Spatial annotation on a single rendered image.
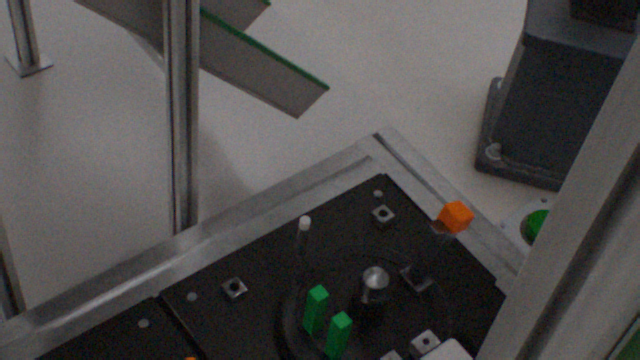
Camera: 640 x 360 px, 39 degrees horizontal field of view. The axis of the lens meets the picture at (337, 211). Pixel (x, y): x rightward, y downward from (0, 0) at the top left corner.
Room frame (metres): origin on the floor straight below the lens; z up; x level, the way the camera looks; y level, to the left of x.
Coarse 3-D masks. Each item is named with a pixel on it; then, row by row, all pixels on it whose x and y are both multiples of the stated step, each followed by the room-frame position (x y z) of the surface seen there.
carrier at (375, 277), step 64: (384, 192) 0.54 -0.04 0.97; (256, 256) 0.44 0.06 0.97; (320, 256) 0.44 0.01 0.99; (384, 256) 0.45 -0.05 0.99; (448, 256) 0.48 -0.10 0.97; (192, 320) 0.37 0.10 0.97; (256, 320) 0.38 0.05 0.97; (320, 320) 0.37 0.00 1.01; (384, 320) 0.39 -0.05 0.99; (448, 320) 0.40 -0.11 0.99
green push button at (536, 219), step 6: (540, 210) 0.55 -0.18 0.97; (546, 210) 0.56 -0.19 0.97; (534, 216) 0.55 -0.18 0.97; (540, 216) 0.55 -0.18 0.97; (528, 222) 0.54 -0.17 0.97; (534, 222) 0.54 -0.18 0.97; (540, 222) 0.54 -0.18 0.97; (528, 228) 0.53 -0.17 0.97; (534, 228) 0.53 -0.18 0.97; (540, 228) 0.53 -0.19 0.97; (528, 234) 0.53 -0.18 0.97; (534, 234) 0.53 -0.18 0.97; (534, 240) 0.52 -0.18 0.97
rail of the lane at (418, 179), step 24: (360, 144) 0.60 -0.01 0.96; (384, 144) 0.61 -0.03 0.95; (408, 144) 0.62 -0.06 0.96; (384, 168) 0.58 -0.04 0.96; (408, 168) 0.59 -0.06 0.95; (432, 168) 0.59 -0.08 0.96; (408, 192) 0.55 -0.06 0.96; (432, 192) 0.57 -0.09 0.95; (456, 192) 0.57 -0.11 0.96; (432, 216) 0.53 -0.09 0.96; (480, 216) 0.54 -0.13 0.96; (456, 240) 0.50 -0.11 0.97; (480, 240) 0.52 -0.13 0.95; (504, 240) 0.52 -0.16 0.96; (480, 264) 0.48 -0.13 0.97; (504, 264) 0.50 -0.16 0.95; (504, 288) 0.47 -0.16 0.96
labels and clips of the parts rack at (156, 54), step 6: (126, 30) 0.54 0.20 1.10; (132, 36) 0.54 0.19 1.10; (138, 36) 0.53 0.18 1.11; (138, 42) 0.53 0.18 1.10; (144, 42) 0.52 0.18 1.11; (150, 42) 0.52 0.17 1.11; (144, 48) 0.52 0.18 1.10; (150, 48) 0.52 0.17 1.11; (156, 48) 0.52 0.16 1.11; (150, 54) 0.52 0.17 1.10; (156, 54) 0.51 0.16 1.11; (162, 54) 0.51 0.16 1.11; (156, 60) 0.51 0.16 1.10; (162, 60) 0.51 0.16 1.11; (162, 66) 0.51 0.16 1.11; (162, 72) 0.51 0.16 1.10
